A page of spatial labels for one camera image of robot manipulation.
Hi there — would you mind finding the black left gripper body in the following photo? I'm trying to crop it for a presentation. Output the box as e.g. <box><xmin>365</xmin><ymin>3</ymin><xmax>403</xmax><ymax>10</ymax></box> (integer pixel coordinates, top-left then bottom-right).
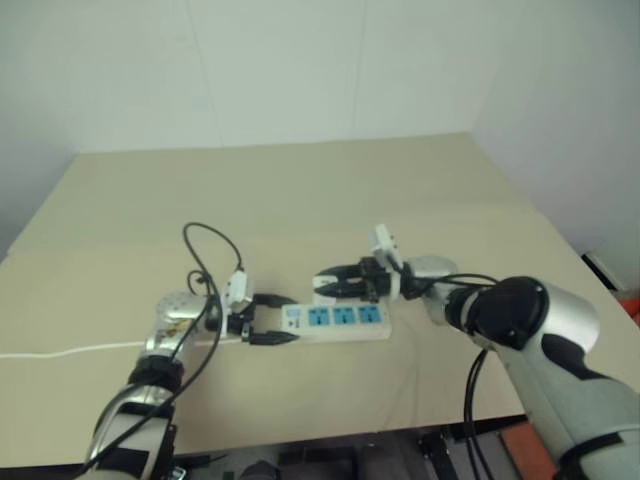
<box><xmin>228</xmin><ymin>298</ymin><xmax>262</xmax><ymax>346</ymax></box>

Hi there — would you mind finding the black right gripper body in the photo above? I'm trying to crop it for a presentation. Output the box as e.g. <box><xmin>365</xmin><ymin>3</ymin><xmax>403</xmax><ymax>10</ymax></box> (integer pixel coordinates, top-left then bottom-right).
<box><xmin>357</xmin><ymin>255</ymin><xmax>394</xmax><ymax>304</ymax></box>

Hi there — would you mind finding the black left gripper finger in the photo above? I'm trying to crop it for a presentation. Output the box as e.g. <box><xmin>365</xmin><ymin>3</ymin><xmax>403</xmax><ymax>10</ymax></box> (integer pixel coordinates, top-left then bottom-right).
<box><xmin>248</xmin><ymin>329</ymin><xmax>304</xmax><ymax>348</ymax></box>
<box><xmin>252</xmin><ymin>294</ymin><xmax>298</xmax><ymax>314</ymax></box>

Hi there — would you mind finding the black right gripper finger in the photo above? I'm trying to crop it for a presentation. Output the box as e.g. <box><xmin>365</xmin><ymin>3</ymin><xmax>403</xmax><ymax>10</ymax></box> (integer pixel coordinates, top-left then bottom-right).
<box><xmin>311</xmin><ymin>279</ymin><xmax>369</xmax><ymax>303</ymax></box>
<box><xmin>312</xmin><ymin>264</ymin><xmax>363</xmax><ymax>285</ymax></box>

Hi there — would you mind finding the white blue-socket power strip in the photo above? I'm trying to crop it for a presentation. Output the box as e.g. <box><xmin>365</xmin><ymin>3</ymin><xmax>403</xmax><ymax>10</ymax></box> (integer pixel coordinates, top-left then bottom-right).
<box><xmin>279</xmin><ymin>301</ymin><xmax>392</xmax><ymax>345</ymax></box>

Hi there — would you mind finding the reddish brown board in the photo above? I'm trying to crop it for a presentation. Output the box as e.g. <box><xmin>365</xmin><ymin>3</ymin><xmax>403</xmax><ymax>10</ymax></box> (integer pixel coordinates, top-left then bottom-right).
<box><xmin>498</xmin><ymin>421</ymin><xmax>559</xmax><ymax>480</ymax></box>

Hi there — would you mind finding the red orange object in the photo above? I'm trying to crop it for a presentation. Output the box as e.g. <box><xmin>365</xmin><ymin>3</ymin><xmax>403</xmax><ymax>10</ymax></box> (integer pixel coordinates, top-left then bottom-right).
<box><xmin>621</xmin><ymin>294</ymin><xmax>640</xmax><ymax>327</ymax></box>

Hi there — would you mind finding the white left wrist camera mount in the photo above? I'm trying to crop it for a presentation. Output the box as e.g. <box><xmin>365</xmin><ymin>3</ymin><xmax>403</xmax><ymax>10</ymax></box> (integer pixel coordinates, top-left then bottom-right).
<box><xmin>221</xmin><ymin>269</ymin><xmax>255</xmax><ymax>337</ymax></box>

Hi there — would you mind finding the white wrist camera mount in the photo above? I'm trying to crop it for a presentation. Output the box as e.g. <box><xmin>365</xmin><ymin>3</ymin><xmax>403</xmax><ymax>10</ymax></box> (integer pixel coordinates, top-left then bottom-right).
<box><xmin>368</xmin><ymin>223</ymin><xmax>404</xmax><ymax>302</ymax></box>
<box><xmin>221</xmin><ymin>269</ymin><xmax>255</xmax><ymax>337</ymax></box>

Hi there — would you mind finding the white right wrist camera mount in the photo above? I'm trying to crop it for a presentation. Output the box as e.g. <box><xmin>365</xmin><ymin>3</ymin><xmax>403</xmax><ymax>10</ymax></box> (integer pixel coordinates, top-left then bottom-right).
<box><xmin>368</xmin><ymin>223</ymin><xmax>404</xmax><ymax>302</ymax></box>

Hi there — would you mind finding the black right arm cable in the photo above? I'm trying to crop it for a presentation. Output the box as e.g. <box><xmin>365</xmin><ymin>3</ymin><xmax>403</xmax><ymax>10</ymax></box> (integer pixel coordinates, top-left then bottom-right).
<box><xmin>407</xmin><ymin>272</ymin><xmax>504</xmax><ymax>480</ymax></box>

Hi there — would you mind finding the white power strip cord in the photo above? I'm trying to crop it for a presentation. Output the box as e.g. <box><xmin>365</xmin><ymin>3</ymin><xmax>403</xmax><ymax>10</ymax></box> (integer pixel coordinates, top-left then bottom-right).
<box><xmin>0</xmin><ymin>335</ymin><xmax>242</xmax><ymax>360</ymax></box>

